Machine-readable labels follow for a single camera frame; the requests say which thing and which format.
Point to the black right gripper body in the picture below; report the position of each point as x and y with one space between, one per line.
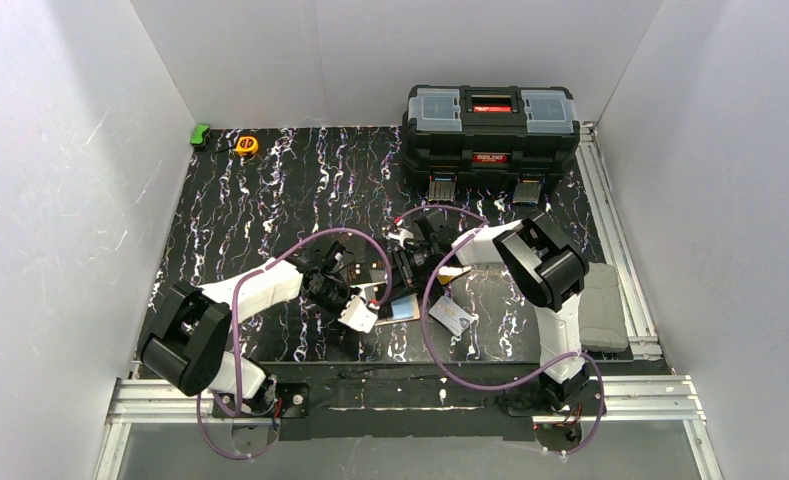
408 261

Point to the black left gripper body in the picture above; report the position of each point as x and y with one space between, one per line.
352 291

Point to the beige card holder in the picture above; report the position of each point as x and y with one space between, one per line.
400 310

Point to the white card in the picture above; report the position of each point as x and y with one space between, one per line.
450 315

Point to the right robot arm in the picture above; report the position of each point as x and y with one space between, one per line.
547 268

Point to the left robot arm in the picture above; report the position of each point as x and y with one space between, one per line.
185 342

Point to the orange card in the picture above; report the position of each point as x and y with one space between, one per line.
448 274

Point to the silver toolbox latch left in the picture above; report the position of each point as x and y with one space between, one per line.
441 187

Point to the silver toolbox latch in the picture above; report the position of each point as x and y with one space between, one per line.
528 191
441 187

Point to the silver toolbox latch right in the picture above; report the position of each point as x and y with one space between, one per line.
528 191

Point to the black plastic toolbox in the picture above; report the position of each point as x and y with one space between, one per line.
489 137

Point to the yellow tape measure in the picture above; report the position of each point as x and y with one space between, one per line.
246 146

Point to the green plastic object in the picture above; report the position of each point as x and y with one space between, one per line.
199 136

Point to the grey pad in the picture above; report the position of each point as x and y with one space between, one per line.
601 311

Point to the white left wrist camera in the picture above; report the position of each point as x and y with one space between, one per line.
358 316

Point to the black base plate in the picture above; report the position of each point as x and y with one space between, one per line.
341 400

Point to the aluminium frame rail front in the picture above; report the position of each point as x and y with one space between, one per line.
627 398

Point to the aluminium frame rail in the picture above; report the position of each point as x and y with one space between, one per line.
627 398
641 330

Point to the aluminium frame rail right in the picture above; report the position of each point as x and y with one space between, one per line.
641 330

